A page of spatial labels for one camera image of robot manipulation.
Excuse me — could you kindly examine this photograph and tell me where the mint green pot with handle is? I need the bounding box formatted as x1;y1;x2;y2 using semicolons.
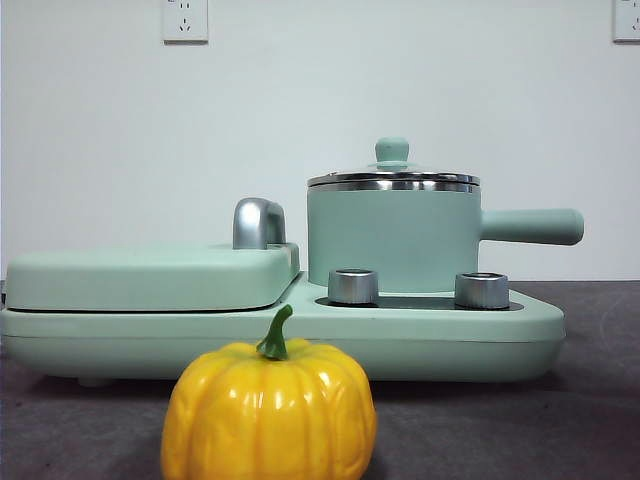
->
306;172;585;296

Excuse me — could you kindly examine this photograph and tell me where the glass lid with green knob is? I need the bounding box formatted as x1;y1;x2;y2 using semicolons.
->
306;137;479;190

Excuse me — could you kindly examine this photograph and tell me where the silver control knob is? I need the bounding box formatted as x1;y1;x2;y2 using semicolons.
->
327;268;380;305
454;271;511;309

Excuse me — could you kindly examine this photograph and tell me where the white wall socket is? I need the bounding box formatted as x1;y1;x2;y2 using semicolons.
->
162;0;210;45
612;0;640;43

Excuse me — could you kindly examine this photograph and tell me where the yellow toy pumpkin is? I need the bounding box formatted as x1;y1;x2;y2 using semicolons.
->
160;303;379;480

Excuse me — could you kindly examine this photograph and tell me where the mint green breakfast machine base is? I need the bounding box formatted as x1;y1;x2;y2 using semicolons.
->
0;272;567;389

